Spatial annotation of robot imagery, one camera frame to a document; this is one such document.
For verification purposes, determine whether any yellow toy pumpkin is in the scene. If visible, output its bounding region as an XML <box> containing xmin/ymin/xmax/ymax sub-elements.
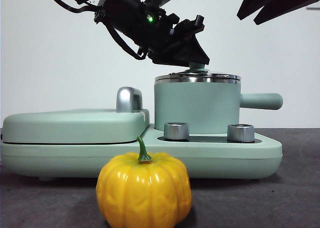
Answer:
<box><xmin>95</xmin><ymin>135</ymin><xmax>193</xmax><ymax>228</ymax></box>

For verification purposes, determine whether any white wall socket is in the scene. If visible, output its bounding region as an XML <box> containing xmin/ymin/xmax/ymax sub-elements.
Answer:
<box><xmin>306</xmin><ymin>0</ymin><xmax>320</xmax><ymax>11</ymax></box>

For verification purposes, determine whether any mint green griddle cover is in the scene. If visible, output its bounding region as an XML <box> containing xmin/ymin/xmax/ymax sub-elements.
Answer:
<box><xmin>1</xmin><ymin>108</ymin><xmax>151</xmax><ymax>145</ymax></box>

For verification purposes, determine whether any mint green steamer pot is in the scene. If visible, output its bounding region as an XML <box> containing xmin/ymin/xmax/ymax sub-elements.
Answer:
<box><xmin>153</xmin><ymin>77</ymin><xmax>284</xmax><ymax>135</ymax></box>

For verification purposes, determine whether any mint green breakfast machine base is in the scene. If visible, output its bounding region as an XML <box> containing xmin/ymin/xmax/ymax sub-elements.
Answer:
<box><xmin>0</xmin><ymin>124</ymin><xmax>284</xmax><ymax>183</ymax></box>

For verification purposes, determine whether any glass lid with mint knob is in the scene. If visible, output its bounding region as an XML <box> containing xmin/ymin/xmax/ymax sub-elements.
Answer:
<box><xmin>154</xmin><ymin>61</ymin><xmax>241</xmax><ymax>83</ymax></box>

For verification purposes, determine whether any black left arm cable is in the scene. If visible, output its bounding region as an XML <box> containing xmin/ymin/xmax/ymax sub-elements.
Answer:
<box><xmin>107</xmin><ymin>25</ymin><xmax>149</xmax><ymax>61</ymax></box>

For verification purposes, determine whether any silver control knob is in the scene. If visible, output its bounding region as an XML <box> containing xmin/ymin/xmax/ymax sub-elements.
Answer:
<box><xmin>226</xmin><ymin>123</ymin><xmax>256</xmax><ymax>143</ymax></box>
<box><xmin>163</xmin><ymin>122</ymin><xmax>190</xmax><ymax>141</ymax></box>

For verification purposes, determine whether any silver griddle cover handle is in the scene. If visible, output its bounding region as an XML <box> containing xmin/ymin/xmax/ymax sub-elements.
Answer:
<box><xmin>115</xmin><ymin>86</ymin><xmax>144</xmax><ymax>114</ymax></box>

